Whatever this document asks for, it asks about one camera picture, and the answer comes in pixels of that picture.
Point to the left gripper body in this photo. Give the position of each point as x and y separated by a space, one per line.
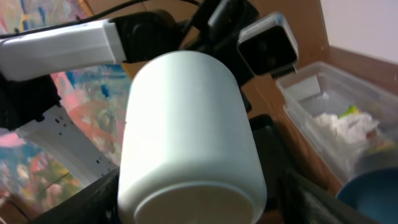
214 30

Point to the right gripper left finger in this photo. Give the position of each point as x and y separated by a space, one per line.
96 204

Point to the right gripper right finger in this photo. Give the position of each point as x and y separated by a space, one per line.
301 201

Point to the dark blue plate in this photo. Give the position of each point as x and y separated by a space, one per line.
373 194

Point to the white tissue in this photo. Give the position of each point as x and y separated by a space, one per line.
346 137

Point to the white cup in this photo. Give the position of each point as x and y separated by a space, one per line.
188 154

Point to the yellow green snack wrapper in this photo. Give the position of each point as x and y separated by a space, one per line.
351 110

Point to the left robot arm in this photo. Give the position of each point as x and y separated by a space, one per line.
30 105

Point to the clear plastic waste bin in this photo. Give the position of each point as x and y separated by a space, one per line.
321 88

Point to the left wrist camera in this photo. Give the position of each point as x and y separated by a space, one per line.
268 46

